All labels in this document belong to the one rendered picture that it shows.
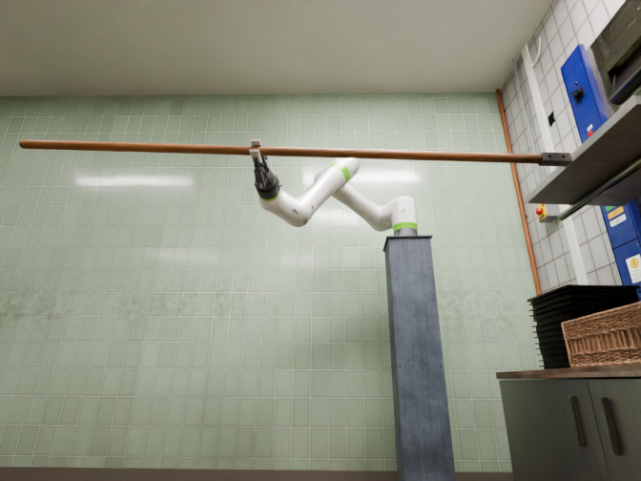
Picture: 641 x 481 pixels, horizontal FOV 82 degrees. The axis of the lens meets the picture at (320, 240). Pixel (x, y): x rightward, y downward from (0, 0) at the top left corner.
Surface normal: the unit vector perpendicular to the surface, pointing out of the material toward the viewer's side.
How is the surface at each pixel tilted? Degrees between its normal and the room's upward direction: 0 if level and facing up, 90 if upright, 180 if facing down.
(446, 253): 90
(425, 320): 90
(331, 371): 90
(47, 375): 90
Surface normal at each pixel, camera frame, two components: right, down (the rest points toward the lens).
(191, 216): -0.02, -0.36
